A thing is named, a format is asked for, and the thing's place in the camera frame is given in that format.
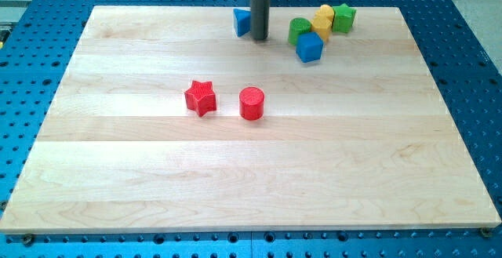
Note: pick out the yellow rounded block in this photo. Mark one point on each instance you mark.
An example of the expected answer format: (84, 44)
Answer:
(325, 11)

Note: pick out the yellow pentagon block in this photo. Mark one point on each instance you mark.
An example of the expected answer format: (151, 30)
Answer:
(322, 26)

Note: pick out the red cylinder block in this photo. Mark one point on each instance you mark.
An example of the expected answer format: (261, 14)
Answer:
(251, 103)

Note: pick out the blue cube block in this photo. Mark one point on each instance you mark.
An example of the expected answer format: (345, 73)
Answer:
(309, 47)

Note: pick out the green star block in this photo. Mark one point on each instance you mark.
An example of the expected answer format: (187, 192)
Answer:
(344, 16)

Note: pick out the green cylinder block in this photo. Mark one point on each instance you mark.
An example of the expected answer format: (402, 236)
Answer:
(297, 27)

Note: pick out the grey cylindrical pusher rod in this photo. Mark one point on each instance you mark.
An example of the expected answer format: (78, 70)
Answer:
(259, 19)

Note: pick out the light wooden board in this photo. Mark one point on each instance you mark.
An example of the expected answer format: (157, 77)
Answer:
(360, 139)

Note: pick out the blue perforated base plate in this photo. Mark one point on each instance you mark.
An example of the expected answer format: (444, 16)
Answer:
(459, 40)

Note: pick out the blue triangle block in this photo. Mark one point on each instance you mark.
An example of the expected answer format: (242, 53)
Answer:
(241, 21)

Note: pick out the red star block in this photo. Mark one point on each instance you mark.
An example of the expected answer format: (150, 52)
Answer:
(200, 97)

